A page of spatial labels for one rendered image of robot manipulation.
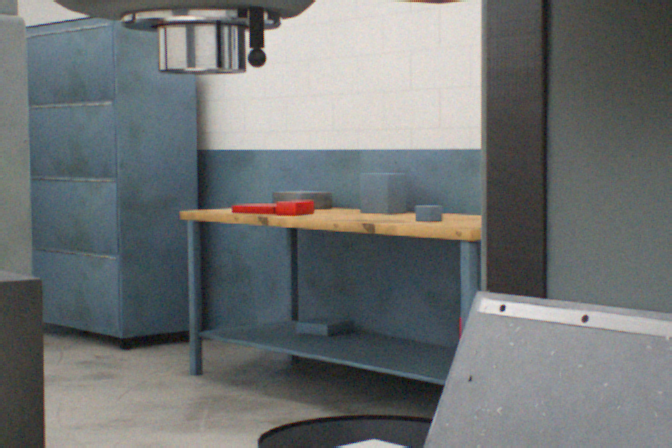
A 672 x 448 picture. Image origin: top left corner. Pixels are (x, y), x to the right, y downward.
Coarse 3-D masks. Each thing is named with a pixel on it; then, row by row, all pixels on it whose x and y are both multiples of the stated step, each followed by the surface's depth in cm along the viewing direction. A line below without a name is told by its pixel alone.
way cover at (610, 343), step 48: (480, 336) 105; (528, 336) 101; (576, 336) 98; (624, 336) 94; (480, 384) 103; (528, 384) 99; (576, 384) 96; (624, 384) 93; (432, 432) 104; (480, 432) 101; (528, 432) 97; (576, 432) 94; (624, 432) 91
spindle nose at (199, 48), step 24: (168, 24) 69; (192, 24) 68; (216, 24) 68; (240, 24) 69; (168, 48) 69; (192, 48) 68; (216, 48) 68; (240, 48) 69; (168, 72) 70; (192, 72) 72; (216, 72) 72; (240, 72) 71
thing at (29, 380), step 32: (0, 288) 93; (32, 288) 94; (0, 320) 93; (32, 320) 94; (0, 352) 93; (32, 352) 95; (0, 384) 93; (32, 384) 95; (0, 416) 94; (32, 416) 95
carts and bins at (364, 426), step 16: (352, 416) 295; (368, 416) 296; (384, 416) 295; (400, 416) 294; (272, 432) 283; (288, 432) 287; (304, 432) 290; (320, 432) 292; (336, 432) 294; (352, 432) 295; (368, 432) 295; (384, 432) 295; (400, 432) 294; (416, 432) 293
